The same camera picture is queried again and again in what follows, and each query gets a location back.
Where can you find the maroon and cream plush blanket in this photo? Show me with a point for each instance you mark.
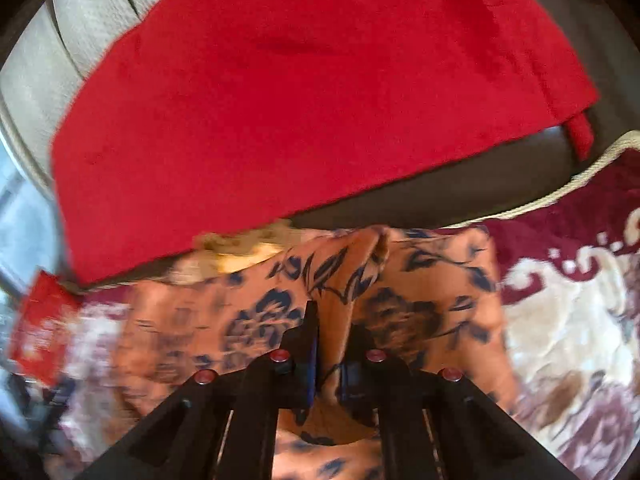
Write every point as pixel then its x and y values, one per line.
pixel 575 310

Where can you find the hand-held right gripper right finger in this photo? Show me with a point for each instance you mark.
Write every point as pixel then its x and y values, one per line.
pixel 350 381

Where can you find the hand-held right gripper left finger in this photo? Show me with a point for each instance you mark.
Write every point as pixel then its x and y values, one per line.
pixel 312 362

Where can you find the glass window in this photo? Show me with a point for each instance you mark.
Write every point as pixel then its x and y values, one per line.
pixel 25 220

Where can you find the orange floral garment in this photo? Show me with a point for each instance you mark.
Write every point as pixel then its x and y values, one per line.
pixel 405 285

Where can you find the red cloth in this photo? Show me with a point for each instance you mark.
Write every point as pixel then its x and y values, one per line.
pixel 300 110

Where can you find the red printed bag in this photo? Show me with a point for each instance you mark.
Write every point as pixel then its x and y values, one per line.
pixel 45 325

